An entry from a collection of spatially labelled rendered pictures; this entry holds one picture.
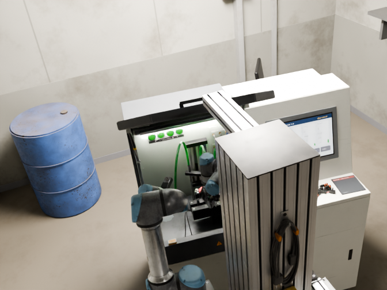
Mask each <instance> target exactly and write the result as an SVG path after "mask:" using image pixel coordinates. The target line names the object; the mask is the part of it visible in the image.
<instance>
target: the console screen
mask: <svg viewBox="0 0 387 290"><path fill-rule="evenodd" d="M278 119H279V120H281V121H282V122H283V123H285V124H286V125H287V126H288V127H289V128H290V129H291V130H293V131H294V132H295V133H296V134H297V135H298V136H299V137H301V138H302V139H303V140H304V141H305V142H307V144H309V145H310V146H311V147H312V148H314V149H315V150H316V151H317V152H318V153H319V154H320V155H321V158H320V162H321V161H326V160H329V159H334V158H338V157H339V150H338V136H337V111H336V106H333V107H330V108H325V109H319V110H314V111H311V112H306V113H301V114H297V115H292V116H287V117H282V118H278ZM278 119H273V120H268V121H265V123H269V122H271V121H275V120H278Z"/></svg>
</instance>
